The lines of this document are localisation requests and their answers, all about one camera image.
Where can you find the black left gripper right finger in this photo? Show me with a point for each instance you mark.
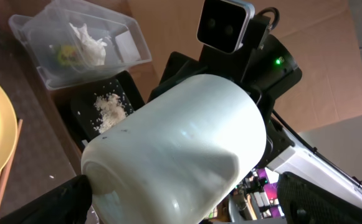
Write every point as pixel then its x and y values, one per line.
pixel 303 202

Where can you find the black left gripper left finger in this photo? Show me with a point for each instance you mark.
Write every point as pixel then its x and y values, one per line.
pixel 66 204

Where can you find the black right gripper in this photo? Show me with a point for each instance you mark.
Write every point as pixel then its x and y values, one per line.
pixel 262 66

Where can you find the white cup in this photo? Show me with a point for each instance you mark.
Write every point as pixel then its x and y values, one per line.
pixel 176 158

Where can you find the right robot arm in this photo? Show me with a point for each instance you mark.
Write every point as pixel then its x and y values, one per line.
pixel 306 162

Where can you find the black waste tray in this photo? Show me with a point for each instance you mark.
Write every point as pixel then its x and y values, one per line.
pixel 78 104

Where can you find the brown plastic tray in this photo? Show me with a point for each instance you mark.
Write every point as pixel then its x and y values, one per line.
pixel 40 163

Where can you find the wooden chopstick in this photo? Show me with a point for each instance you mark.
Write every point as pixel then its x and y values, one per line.
pixel 4 173

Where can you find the food scraps rice pile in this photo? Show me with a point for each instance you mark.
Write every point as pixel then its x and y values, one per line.
pixel 111 111

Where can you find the yellow snack wrapper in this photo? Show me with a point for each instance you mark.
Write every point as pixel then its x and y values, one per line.
pixel 67 55

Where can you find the crumpled white tissue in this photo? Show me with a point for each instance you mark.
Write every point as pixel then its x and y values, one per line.
pixel 93 50

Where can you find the clear plastic bin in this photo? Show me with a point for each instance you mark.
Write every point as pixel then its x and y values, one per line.
pixel 76 42

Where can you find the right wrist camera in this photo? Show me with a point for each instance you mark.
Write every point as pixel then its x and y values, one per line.
pixel 223 23

